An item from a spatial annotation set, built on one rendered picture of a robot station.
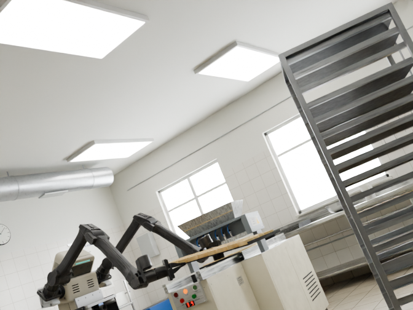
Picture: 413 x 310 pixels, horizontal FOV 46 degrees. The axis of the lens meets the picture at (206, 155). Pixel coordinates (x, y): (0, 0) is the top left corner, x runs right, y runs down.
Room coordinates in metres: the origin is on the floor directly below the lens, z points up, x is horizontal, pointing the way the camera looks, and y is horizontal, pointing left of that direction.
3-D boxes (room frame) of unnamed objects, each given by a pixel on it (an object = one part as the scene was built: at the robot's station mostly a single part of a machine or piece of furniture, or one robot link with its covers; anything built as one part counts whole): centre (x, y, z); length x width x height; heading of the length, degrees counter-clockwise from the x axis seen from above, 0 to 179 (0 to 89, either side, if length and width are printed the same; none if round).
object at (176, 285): (4.44, 0.26, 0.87); 2.01 x 0.03 x 0.07; 158
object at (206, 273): (4.33, -0.01, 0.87); 2.01 x 0.03 x 0.07; 158
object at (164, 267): (2.31, 0.40, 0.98); 0.07 x 0.07 x 0.10; 18
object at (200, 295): (3.47, 0.49, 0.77); 0.24 x 0.04 x 0.14; 68
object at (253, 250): (4.64, -0.20, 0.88); 1.28 x 0.01 x 0.07; 158
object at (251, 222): (4.28, 0.16, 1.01); 0.72 x 0.33 x 0.34; 68
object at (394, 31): (2.50, -0.89, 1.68); 0.64 x 0.03 x 0.03; 81
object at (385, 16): (2.50, -0.89, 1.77); 0.64 x 0.03 x 0.03; 81
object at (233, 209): (4.28, 0.16, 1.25); 0.56 x 0.29 x 0.14; 68
